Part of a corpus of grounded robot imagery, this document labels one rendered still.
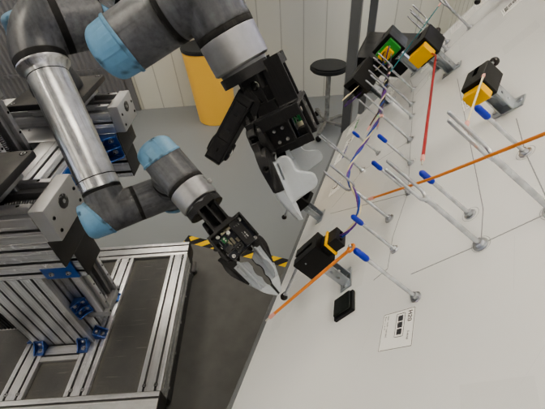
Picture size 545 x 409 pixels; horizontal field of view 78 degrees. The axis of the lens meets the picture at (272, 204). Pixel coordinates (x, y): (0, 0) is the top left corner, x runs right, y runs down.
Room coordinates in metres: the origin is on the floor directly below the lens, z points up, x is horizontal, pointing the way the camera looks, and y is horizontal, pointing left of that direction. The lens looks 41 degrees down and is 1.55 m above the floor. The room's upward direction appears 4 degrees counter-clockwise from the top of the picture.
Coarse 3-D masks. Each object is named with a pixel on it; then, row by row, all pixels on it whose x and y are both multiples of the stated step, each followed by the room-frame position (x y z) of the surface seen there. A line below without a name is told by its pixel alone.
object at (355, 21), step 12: (360, 0) 1.24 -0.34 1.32; (372, 0) 1.75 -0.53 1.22; (360, 12) 1.24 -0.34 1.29; (372, 12) 1.75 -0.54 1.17; (360, 24) 1.25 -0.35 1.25; (372, 24) 1.75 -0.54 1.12; (348, 48) 1.25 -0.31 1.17; (348, 60) 1.25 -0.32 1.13; (348, 72) 1.25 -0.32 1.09; (348, 96) 1.24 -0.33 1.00; (348, 108) 1.24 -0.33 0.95; (360, 108) 1.75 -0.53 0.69; (348, 120) 1.24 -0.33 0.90
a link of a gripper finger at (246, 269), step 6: (240, 264) 0.38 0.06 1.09; (246, 264) 0.39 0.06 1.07; (240, 270) 0.38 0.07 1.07; (246, 270) 0.37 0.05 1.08; (252, 270) 0.38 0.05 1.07; (246, 276) 0.37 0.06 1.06; (252, 276) 0.35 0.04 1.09; (258, 276) 0.38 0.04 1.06; (252, 282) 0.36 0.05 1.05; (258, 282) 0.34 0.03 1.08; (264, 282) 0.37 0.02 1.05; (258, 288) 0.36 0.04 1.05; (264, 288) 0.36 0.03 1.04; (270, 288) 0.36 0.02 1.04; (270, 294) 0.35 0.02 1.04; (276, 294) 0.35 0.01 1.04
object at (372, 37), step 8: (368, 32) 1.59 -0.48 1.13; (376, 32) 1.59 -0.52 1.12; (384, 32) 1.58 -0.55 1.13; (368, 40) 1.49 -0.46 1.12; (376, 40) 1.48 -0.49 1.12; (408, 40) 1.45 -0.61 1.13; (360, 48) 1.39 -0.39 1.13; (368, 48) 1.39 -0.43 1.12; (408, 48) 1.35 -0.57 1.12; (360, 56) 1.30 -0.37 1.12; (392, 64) 1.24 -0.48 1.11; (400, 64) 1.23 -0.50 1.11; (384, 72) 1.25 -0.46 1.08; (392, 72) 1.24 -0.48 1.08; (400, 72) 1.23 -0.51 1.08
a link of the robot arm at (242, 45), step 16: (224, 32) 0.42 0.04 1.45; (240, 32) 0.42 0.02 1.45; (256, 32) 0.43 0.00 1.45; (208, 48) 0.42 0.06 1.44; (224, 48) 0.41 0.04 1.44; (240, 48) 0.41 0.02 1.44; (256, 48) 0.42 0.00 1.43; (208, 64) 0.43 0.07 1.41; (224, 64) 0.41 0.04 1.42; (240, 64) 0.41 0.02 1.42
